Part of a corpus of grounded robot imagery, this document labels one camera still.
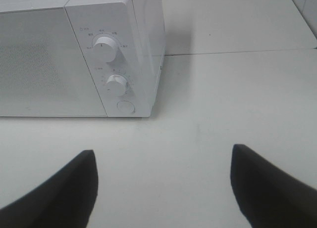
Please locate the white round door button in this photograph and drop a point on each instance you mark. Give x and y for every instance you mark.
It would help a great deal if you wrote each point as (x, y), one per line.
(126, 107)

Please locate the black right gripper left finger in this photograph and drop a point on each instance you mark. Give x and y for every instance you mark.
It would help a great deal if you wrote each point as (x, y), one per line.
(65, 200)

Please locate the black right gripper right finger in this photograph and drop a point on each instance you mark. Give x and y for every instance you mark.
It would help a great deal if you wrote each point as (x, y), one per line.
(267, 196)

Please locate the white microwave knob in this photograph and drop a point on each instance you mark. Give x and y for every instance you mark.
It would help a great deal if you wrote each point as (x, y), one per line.
(105, 48)
(116, 85)

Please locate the white microwave door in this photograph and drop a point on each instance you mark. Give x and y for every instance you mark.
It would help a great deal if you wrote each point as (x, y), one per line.
(43, 72)

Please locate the white microwave oven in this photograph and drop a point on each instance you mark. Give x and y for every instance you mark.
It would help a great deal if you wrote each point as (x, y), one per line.
(137, 26)

